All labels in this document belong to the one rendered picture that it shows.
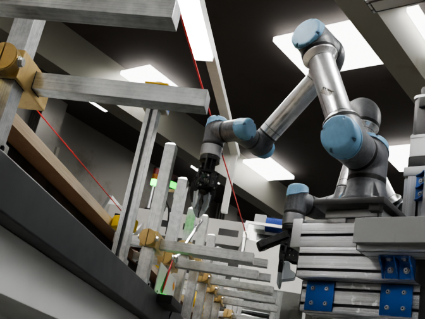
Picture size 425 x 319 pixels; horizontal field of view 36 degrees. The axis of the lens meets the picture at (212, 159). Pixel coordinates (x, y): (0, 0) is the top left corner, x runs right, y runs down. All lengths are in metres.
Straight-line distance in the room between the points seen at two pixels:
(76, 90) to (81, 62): 5.07
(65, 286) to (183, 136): 5.71
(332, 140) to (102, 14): 1.19
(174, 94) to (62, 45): 5.03
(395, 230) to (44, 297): 0.89
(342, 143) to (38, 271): 0.97
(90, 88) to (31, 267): 0.37
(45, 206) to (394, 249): 0.95
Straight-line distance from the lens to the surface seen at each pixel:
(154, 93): 1.01
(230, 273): 2.18
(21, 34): 1.09
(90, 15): 0.81
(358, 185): 1.96
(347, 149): 1.87
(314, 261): 1.93
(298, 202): 2.21
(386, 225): 1.73
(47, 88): 1.07
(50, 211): 1.17
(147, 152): 1.75
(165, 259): 2.15
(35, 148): 1.50
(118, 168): 8.40
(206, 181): 2.17
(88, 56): 6.20
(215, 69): 4.17
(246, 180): 7.97
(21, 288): 1.21
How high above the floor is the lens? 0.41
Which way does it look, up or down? 21 degrees up
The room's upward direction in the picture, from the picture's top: 11 degrees clockwise
